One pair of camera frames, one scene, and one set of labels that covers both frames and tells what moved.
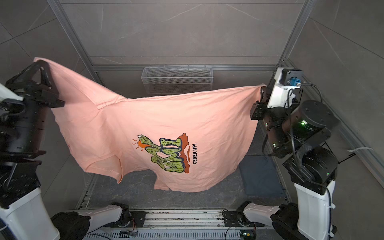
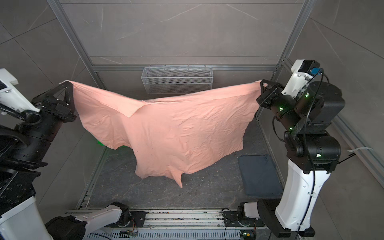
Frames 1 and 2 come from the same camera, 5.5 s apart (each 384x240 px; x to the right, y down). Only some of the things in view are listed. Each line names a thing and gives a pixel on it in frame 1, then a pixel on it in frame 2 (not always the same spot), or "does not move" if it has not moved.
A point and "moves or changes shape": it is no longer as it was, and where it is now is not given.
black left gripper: [35, 93] → [57, 109]
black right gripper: [257, 111] → [268, 95]
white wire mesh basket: [178, 80] does not move
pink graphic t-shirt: [187, 140] moves or changes shape
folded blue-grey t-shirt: [260, 176] does not move
